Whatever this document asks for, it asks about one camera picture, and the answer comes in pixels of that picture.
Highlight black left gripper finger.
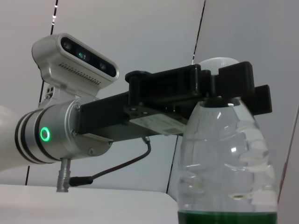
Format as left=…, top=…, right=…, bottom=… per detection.
left=253, top=84, right=273, bottom=117

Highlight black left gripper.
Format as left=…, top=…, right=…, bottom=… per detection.
left=78, top=61, right=255, bottom=143

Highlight clear water bottle green label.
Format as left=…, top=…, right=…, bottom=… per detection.
left=177, top=56, right=280, bottom=224

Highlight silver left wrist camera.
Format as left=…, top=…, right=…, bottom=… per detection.
left=31, top=33, right=120, bottom=110

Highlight left gripper cable with plug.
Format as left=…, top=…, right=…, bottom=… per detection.
left=56, top=136, right=152, bottom=193

